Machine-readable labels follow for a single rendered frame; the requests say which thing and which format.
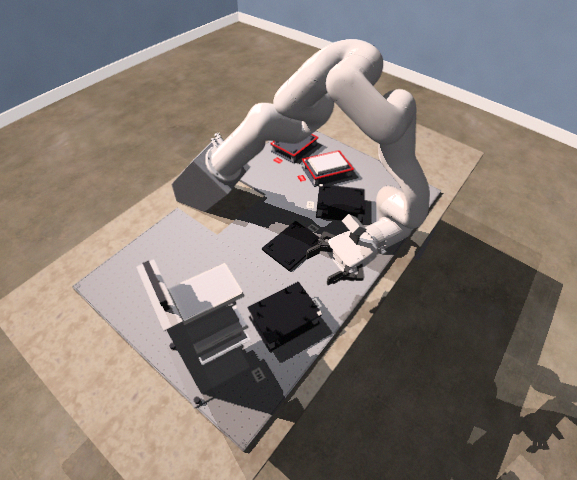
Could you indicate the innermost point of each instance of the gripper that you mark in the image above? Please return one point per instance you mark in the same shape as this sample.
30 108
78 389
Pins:
345 253

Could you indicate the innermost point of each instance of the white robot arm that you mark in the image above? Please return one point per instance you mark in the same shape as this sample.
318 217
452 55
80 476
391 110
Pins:
384 119

